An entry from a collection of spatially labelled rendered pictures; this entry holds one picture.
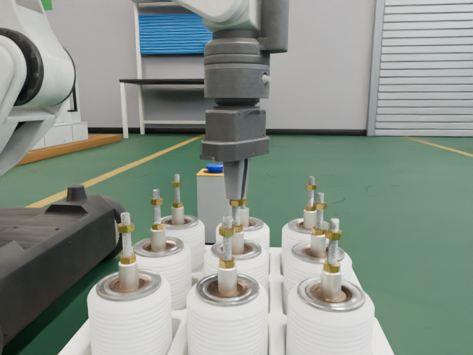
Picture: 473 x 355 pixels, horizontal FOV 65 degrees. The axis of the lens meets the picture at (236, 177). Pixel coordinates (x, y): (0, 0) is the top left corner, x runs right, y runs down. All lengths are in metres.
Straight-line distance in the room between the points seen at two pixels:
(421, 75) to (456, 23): 0.74
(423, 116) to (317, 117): 1.41
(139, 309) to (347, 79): 5.28
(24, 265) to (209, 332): 0.46
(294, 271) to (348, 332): 0.14
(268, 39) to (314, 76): 5.05
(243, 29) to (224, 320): 0.34
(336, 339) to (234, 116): 0.28
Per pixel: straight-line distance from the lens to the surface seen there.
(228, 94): 0.47
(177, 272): 0.55
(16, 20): 0.85
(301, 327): 0.44
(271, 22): 0.49
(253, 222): 0.67
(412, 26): 5.74
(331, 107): 5.55
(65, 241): 0.90
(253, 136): 0.51
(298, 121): 5.51
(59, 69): 0.85
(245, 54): 0.48
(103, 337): 0.47
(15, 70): 0.80
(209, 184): 0.80
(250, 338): 0.44
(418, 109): 5.71
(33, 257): 0.82
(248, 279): 0.47
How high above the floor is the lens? 0.46
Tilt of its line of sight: 11 degrees down
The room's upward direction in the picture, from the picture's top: straight up
